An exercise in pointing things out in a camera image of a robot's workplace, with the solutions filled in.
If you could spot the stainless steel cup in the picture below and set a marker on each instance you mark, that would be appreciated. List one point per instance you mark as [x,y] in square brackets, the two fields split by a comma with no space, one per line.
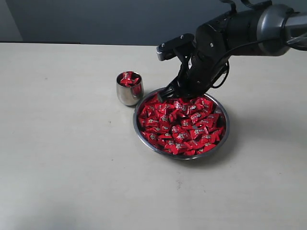
[130,96]

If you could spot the round steel bowl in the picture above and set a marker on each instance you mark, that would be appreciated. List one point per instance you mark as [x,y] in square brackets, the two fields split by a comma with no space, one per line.
[144,134]

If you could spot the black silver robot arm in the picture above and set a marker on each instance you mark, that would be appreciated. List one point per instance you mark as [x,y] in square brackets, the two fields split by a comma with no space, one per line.
[264,29]

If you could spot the red wrapped candy pile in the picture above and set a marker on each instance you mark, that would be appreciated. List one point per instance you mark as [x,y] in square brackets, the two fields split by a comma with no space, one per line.
[182,129]

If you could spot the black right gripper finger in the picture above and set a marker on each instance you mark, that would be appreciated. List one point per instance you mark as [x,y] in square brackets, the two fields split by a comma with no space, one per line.
[167,93]

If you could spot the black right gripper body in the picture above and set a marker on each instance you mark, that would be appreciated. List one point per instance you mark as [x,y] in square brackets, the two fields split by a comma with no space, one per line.
[197,79]

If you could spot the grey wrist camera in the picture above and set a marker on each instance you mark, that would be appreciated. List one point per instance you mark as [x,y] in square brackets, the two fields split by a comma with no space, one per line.
[181,46]

